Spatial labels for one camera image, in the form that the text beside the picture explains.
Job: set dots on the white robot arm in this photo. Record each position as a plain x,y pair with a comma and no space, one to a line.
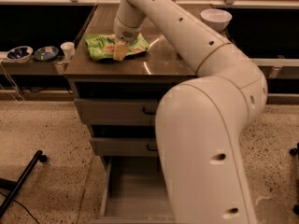
198,122

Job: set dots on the top grey drawer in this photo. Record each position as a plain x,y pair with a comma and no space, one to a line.
132,112

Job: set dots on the blue patterned bowl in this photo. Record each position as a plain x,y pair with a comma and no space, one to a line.
21,54

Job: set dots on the grey drawer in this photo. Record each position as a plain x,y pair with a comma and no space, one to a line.
126,147
134,193
132,112

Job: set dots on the dark blue plate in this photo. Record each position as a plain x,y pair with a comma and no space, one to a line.
46,54

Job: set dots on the green rice chip bag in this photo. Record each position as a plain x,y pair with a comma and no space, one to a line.
102,47

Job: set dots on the black stand leg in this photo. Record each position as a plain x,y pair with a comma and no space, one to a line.
13,187

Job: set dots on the black caster wheel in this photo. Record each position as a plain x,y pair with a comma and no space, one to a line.
294,151

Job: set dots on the middle grey drawer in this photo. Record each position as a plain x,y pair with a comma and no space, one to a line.
126,147

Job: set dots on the grey drawer cabinet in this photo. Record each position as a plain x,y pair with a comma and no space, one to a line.
143,76

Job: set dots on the bottom grey drawer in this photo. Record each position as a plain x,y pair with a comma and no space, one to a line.
134,193

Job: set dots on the white paper cup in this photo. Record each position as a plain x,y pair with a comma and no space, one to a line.
68,49

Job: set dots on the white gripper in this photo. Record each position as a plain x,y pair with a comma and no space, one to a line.
124,32

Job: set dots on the white bowl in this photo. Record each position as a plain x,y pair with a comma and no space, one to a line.
217,19

